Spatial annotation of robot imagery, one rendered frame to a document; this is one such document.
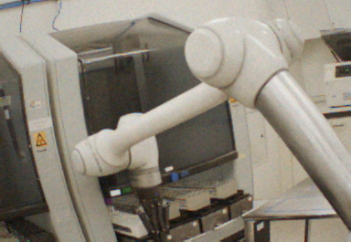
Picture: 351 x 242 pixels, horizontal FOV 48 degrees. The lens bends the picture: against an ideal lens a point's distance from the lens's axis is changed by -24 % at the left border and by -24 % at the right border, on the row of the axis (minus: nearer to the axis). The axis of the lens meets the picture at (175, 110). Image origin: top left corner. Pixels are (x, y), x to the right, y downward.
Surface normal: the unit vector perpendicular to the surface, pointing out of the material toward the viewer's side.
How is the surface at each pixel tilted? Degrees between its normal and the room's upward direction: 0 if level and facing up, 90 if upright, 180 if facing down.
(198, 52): 85
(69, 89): 90
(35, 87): 90
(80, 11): 90
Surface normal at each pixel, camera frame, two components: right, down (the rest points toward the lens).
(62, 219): 0.65, -0.07
